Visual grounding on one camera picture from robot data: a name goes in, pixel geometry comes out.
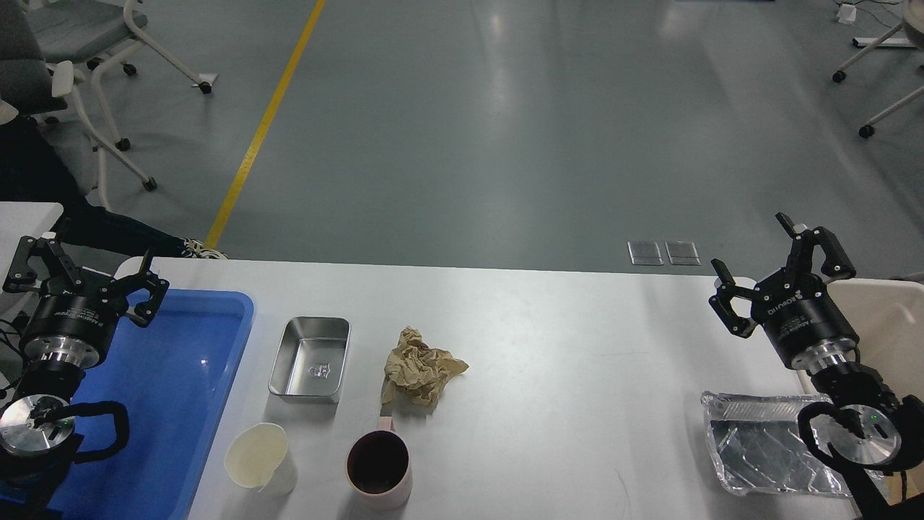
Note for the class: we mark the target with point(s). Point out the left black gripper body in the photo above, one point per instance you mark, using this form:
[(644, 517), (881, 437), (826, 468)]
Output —
[(73, 328)]

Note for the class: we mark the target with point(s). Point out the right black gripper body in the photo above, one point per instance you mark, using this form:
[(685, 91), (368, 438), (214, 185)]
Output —
[(799, 316)]

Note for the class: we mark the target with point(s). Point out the rectangular stainless steel tin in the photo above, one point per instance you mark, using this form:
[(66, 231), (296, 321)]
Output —
[(309, 364)]

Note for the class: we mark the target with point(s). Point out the pink ceramic mug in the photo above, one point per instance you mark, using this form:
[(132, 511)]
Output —
[(379, 468)]

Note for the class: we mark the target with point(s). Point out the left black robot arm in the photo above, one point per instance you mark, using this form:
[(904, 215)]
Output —
[(43, 432)]

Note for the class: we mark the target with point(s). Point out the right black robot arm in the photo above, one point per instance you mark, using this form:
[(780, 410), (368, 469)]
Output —
[(847, 382)]

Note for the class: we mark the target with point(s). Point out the white side table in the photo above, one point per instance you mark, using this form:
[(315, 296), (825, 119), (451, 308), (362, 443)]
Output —
[(19, 219)]

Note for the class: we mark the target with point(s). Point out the blue plastic tray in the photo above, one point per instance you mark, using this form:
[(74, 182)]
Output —
[(173, 377)]

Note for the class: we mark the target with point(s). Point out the beige plastic bin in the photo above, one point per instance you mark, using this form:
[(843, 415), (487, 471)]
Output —
[(888, 317)]

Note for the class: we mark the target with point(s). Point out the right metal floor plate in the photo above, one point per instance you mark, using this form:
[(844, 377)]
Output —
[(683, 253)]

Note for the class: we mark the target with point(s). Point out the metal floor plate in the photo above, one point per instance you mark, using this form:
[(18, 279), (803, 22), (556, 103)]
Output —
[(683, 253), (646, 253)]

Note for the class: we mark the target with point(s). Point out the seated person dark clothes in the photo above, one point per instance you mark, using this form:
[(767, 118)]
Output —
[(32, 172)]

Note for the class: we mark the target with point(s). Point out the aluminium foil tray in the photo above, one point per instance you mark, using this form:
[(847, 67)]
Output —
[(755, 444)]

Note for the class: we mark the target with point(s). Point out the left metal floor plate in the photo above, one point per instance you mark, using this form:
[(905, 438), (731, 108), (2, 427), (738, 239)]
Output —
[(646, 253)]

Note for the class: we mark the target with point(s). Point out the cream paper cup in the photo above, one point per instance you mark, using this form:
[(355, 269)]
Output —
[(259, 459)]

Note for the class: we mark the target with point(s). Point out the grey office chair near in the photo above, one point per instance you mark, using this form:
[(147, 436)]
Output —
[(34, 87)]

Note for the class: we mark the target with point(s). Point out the grey office chair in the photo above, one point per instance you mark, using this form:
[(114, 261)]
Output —
[(34, 87), (102, 35)]

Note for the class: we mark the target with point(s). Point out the grey office chair far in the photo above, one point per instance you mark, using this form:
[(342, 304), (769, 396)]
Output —
[(102, 35)]

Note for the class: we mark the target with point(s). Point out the crumpled brown paper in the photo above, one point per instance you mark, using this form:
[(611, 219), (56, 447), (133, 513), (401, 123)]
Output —
[(417, 371)]

